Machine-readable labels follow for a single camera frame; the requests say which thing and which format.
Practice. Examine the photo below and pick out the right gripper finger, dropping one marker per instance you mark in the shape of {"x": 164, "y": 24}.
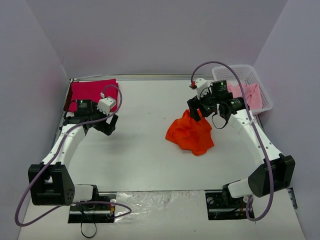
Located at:
{"x": 193, "y": 108}
{"x": 199, "y": 115}

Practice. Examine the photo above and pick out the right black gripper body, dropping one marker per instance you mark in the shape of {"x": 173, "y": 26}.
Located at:
{"x": 194, "y": 105}

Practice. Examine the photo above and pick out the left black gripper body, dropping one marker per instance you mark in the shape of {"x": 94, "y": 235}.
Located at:
{"x": 105, "y": 122}

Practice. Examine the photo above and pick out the orange t-shirt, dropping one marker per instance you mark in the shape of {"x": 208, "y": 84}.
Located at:
{"x": 190, "y": 135}

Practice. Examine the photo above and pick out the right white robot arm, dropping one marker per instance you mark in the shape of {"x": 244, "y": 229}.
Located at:
{"x": 273, "y": 171}

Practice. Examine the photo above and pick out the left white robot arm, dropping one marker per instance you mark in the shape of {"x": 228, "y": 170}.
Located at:
{"x": 51, "y": 182}

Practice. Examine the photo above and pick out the folded magenta t-shirt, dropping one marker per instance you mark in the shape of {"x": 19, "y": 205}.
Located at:
{"x": 86, "y": 90}

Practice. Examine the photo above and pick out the pink t-shirt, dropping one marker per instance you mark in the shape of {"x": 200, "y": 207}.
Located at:
{"x": 252, "y": 94}

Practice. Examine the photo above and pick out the white plastic basket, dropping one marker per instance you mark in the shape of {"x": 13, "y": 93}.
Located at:
{"x": 247, "y": 75}

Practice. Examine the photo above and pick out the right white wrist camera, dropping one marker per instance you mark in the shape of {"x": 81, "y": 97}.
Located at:
{"x": 201, "y": 86}

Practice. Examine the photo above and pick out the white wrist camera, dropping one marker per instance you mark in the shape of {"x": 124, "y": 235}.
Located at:
{"x": 105, "y": 105}
{"x": 201, "y": 86}

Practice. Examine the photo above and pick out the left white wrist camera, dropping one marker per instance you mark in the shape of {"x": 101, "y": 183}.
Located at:
{"x": 105, "y": 105}

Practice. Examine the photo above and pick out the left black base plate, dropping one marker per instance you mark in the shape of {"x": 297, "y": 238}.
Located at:
{"x": 90, "y": 213}

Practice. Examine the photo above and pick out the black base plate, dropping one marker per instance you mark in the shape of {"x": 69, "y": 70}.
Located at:
{"x": 218, "y": 209}
{"x": 90, "y": 213}

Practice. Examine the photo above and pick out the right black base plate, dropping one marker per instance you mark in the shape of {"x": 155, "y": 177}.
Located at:
{"x": 218, "y": 209}

